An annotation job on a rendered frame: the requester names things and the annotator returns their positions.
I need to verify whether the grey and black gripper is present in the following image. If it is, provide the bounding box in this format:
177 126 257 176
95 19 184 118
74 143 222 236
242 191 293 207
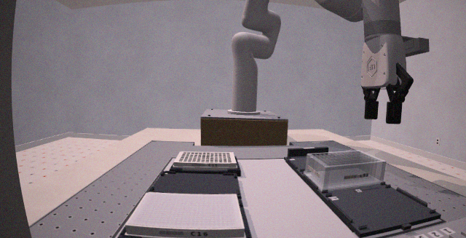
361 33 414 124

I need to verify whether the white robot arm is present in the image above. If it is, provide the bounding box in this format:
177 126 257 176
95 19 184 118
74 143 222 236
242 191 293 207
227 0 430 115

